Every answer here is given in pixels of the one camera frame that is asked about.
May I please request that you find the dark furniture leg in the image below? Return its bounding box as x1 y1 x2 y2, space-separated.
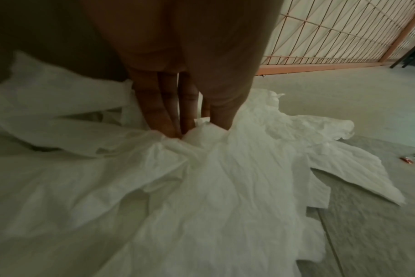
390 43 415 69

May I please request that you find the pile of white tissues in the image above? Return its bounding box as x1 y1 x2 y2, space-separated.
0 50 407 277

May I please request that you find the person's left hand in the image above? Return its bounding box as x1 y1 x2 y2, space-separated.
79 0 285 140

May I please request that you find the orange wire fence panel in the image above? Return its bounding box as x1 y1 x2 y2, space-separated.
256 0 415 76

